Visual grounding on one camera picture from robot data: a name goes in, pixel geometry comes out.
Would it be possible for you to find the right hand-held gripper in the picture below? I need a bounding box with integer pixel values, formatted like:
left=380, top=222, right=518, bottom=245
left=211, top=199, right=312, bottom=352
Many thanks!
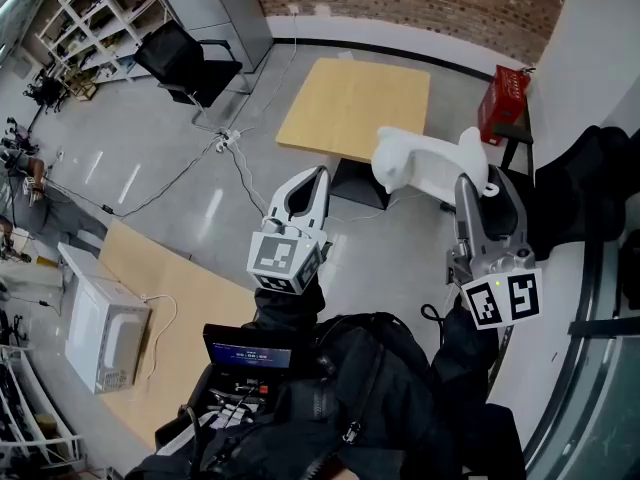
left=445, top=164, right=544, bottom=331

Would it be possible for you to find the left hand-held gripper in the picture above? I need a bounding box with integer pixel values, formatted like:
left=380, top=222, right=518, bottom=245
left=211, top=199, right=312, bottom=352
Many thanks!
left=246, top=165, right=334, bottom=297

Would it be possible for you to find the white cloth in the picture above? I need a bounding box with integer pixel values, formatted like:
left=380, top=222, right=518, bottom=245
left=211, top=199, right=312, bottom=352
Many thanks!
left=370, top=126, right=500, bottom=205

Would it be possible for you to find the person's left forearm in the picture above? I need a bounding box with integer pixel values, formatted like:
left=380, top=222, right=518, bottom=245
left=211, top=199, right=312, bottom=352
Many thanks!
left=253, top=273, right=327, bottom=335

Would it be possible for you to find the person's right forearm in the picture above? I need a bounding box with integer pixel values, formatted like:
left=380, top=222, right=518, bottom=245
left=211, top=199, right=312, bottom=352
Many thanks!
left=431, top=298, right=502, bottom=405

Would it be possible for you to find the black stand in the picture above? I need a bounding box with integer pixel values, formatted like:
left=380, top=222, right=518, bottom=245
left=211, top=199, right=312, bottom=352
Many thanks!
left=492, top=103, right=535, bottom=174

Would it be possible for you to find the black padded office chair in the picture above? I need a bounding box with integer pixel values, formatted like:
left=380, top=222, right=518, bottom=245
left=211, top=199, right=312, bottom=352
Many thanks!
left=532, top=124, right=640, bottom=260

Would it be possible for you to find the square wooden table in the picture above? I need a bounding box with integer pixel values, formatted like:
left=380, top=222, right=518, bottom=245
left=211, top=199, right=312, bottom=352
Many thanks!
left=275, top=57, right=432, bottom=212

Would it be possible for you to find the white power strip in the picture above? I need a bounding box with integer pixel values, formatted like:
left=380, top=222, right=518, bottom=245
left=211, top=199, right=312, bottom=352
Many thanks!
left=214, top=129, right=242, bottom=153

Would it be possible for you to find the red box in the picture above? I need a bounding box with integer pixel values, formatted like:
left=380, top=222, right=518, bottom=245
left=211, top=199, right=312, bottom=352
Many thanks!
left=476, top=64, right=532, bottom=147

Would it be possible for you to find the long wooden desk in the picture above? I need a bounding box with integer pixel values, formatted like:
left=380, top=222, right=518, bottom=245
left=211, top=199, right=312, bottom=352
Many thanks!
left=96, top=219, right=259, bottom=450

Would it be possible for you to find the black mesh office chair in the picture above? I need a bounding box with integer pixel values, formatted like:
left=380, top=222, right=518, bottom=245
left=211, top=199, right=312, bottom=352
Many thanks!
left=133, top=19, right=252, bottom=125

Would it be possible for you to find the black device with screen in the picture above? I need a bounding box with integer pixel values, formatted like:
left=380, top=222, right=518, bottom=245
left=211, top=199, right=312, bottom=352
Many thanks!
left=201, top=322, right=294, bottom=419

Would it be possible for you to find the grey metal cabinet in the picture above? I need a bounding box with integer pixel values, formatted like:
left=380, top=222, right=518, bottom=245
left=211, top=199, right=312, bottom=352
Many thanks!
left=148, top=0, right=275, bottom=74

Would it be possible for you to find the person's black jacket torso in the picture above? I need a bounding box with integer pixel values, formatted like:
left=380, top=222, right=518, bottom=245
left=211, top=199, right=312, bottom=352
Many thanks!
left=125, top=311, right=527, bottom=480

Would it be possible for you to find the white flat box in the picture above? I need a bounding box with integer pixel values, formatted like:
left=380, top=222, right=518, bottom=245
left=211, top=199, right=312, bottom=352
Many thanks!
left=56, top=241, right=120, bottom=289

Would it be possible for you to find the white microwave oven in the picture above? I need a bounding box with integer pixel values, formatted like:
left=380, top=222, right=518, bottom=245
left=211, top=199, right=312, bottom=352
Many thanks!
left=64, top=272, right=152, bottom=395

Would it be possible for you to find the white open shelf unit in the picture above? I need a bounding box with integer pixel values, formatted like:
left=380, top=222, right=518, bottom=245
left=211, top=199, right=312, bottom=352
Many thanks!
left=34, top=0, right=174, bottom=85

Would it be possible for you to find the white wall cable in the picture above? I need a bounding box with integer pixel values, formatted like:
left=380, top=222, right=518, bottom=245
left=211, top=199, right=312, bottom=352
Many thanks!
left=238, top=10, right=300, bottom=135

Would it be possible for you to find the black floor cable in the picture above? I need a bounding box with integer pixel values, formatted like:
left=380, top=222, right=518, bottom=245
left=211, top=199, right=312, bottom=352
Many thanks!
left=45, top=140, right=224, bottom=219

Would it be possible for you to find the white microwave cable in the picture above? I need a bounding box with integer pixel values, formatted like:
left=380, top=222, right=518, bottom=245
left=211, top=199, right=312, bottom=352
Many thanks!
left=141, top=293, right=179, bottom=380

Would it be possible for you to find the white wire storage rack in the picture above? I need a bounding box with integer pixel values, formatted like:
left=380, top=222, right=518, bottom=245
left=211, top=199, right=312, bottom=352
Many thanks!
left=0, top=341, right=85, bottom=471

